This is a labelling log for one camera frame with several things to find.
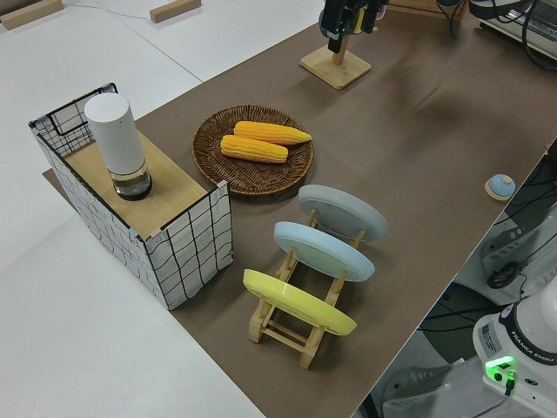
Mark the wooden block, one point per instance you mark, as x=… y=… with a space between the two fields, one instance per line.
x=174 y=11
x=30 y=15

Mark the wooden plate rack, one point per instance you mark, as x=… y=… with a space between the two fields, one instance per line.
x=265 y=331

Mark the wooden mug rack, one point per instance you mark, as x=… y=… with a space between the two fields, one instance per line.
x=339 y=72

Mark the white toaster oven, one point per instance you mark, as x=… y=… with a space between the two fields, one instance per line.
x=513 y=30

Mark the yellow plate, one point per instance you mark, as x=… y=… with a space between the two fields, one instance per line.
x=300 y=305

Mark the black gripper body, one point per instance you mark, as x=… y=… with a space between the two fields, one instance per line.
x=357 y=3

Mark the grey plate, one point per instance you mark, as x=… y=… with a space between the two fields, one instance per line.
x=344 y=211

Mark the blue service bell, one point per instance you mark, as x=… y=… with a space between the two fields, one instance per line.
x=500 y=186

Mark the brown table mat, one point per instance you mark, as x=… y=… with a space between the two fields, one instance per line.
x=413 y=152

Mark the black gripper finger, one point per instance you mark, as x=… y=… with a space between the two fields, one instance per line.
x=371 y=17
x=337 y=22

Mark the yellow corn cob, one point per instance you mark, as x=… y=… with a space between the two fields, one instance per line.
x=254 y=149
x=274 y=132

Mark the light blue plate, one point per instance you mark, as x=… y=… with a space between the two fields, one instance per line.
x=324 y=252

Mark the dark blue mug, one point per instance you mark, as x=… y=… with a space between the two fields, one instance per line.
x=357 y=22

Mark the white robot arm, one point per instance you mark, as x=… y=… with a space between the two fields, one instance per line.
x=513 y=344

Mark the pink mug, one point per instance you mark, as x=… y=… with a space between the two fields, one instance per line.
x=381 y=14

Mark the white cylinder bottle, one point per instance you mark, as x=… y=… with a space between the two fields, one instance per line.
x=115 y=139

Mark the brown wicker basket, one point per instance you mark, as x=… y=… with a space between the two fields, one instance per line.
x=252 y=178

